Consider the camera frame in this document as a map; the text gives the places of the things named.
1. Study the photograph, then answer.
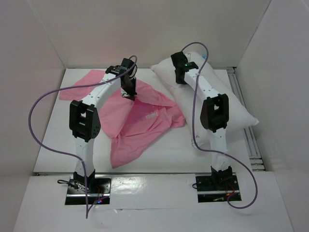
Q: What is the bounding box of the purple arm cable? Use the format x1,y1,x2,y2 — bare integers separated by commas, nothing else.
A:
182,42,258,209
28,55,139,219

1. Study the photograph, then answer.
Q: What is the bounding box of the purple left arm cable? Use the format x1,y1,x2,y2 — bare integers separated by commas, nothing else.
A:
28,55,139,219

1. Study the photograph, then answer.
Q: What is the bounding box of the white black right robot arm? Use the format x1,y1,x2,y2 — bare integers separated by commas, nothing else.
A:
171,51,233,190

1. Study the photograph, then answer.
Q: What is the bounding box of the pink fabric pillowcase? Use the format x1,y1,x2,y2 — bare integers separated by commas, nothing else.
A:
59,69,186,169

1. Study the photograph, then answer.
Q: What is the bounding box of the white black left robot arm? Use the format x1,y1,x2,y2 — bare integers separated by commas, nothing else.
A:
69,56,137,193

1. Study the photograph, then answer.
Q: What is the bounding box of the aluminium table edge rail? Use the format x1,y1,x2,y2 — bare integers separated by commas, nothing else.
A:
33,171,211,175

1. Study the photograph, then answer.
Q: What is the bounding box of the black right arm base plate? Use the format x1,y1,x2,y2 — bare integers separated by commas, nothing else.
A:
192,174,241,203

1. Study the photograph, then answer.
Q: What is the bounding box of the white pillow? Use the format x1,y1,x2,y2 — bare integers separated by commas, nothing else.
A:
151,58,259,149

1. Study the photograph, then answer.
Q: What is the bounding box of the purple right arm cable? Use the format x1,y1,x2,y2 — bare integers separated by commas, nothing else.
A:
182,42,258,209

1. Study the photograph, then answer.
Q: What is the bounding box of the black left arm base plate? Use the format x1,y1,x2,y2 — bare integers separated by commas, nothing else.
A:
63,177,112,205

